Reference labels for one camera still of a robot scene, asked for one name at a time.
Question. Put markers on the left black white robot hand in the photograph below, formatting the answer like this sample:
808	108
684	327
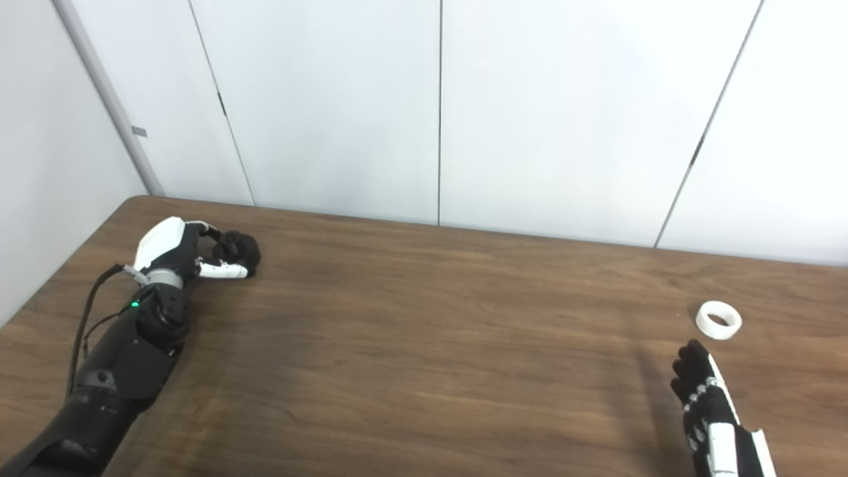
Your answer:
162	238

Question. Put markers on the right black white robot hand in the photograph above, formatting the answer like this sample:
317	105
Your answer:
712	411

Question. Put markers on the round black part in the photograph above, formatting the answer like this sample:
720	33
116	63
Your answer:
240	248

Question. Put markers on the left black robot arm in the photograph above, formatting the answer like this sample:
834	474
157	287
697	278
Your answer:
126	364

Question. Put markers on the small grey wall label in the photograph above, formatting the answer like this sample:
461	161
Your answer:
139	131

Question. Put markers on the grey wall corner trim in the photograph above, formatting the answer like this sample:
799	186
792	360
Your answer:
109	99

